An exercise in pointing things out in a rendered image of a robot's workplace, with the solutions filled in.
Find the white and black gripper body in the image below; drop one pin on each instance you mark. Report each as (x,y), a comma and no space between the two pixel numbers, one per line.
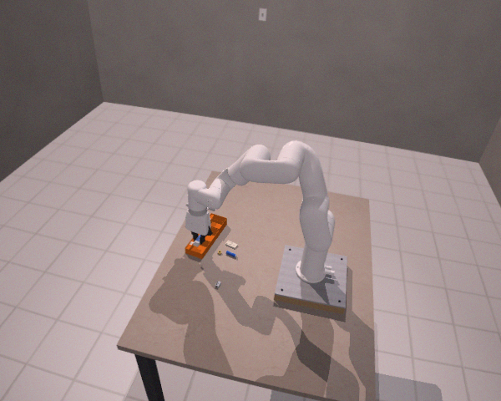
(198,224)

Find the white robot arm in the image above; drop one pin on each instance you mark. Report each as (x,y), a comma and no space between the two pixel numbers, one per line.
(317,222)

